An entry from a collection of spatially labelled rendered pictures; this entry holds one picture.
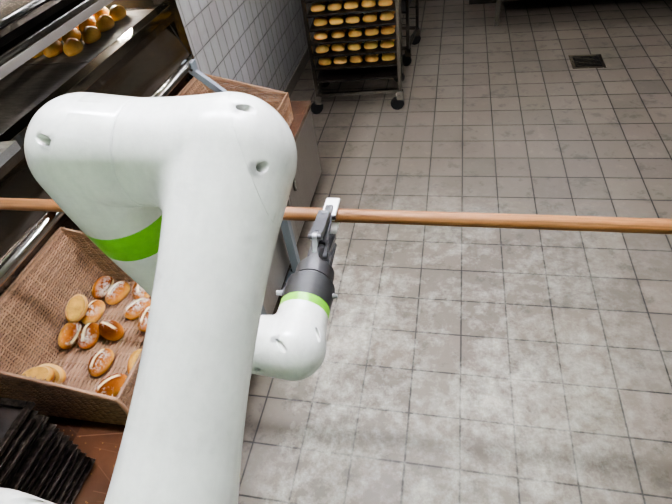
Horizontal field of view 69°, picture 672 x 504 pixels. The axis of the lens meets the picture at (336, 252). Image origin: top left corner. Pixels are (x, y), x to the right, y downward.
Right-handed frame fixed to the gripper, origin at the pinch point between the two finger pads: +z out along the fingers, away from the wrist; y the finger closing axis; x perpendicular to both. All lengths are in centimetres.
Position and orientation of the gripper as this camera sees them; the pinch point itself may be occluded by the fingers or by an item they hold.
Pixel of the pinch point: (331, 215)
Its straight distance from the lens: 107.7
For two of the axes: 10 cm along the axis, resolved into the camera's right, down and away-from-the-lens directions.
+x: 9.8, 0.4, -2.1
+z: 1.8, -7.0, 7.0
